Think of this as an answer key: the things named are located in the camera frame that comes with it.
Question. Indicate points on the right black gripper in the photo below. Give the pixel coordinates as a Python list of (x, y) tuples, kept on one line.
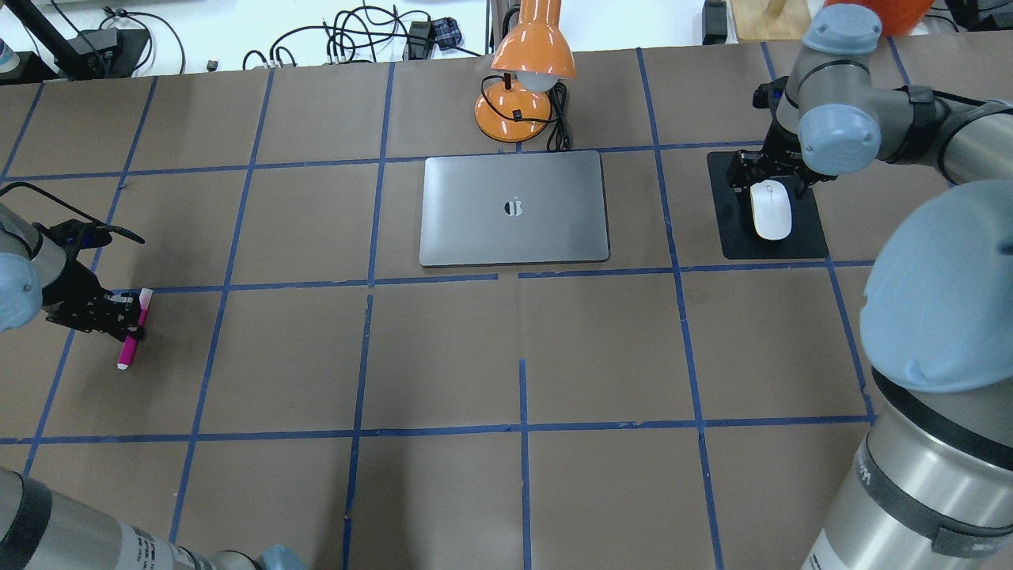
[(779, 155)]

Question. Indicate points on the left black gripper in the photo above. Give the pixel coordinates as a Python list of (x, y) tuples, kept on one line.
[(71, 289)]

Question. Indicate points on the white computer mouse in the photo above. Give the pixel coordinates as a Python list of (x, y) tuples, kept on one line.
[(771, 210)]

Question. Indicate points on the pink highlighter pen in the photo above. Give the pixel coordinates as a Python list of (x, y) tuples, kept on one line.
[(134, 337)]

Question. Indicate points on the black mousepad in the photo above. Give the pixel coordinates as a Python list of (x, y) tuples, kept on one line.
[(738, 238)]

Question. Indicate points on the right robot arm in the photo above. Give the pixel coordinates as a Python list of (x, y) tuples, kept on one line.
[(930, 484)]

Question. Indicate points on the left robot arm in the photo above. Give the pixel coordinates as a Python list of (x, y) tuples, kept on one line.
[(43, 528)]

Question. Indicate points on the wooden board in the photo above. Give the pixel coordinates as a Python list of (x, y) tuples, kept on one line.
[(762, 21)]

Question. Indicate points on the grey closed laptop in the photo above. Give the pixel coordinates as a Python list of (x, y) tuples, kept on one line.
[(514, 208)]

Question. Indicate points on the orange desk lamp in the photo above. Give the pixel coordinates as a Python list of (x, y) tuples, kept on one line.
[(525, 94)]

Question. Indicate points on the black power adapter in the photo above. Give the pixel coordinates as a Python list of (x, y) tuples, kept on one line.
[(419, 41)]

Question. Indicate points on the black stand with cables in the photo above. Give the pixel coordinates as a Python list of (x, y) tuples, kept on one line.
[(119, 47)]

